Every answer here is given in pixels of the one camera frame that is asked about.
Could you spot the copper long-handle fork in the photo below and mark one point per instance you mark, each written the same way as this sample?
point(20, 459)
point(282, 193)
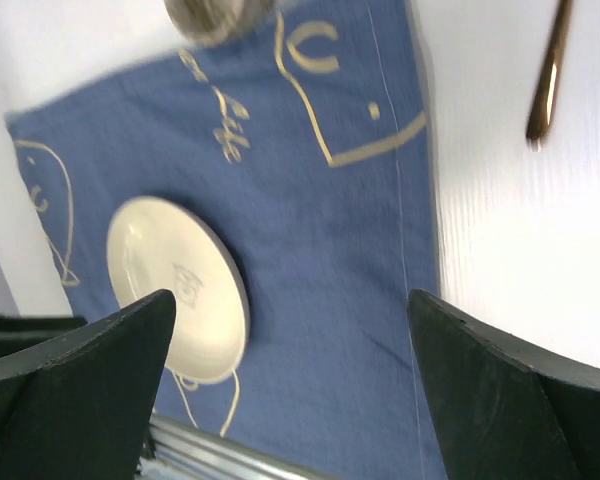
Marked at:
point(544, 100)

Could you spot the aluminium mounting rail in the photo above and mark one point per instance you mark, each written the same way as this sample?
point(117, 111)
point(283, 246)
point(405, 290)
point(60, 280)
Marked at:
point(178, 451)

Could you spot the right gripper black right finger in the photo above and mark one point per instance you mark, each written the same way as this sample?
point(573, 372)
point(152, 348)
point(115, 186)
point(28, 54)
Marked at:
point(502, 407)

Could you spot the cream round plate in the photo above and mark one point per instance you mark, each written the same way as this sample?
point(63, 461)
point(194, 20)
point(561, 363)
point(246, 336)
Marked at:
point(154, 244)

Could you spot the speckled ceramic ramekin cup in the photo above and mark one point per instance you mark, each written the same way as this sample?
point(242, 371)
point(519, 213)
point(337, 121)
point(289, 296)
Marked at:
point(209, 23)

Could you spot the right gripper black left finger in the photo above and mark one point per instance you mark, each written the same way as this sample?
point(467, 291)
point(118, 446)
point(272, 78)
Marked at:
point(77, 406)

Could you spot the blue embroidered cloth placemat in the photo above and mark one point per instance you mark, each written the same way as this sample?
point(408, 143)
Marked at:
point(303, 145)

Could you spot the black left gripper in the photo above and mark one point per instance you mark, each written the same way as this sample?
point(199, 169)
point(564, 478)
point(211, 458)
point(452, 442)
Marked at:
point(19, 333)

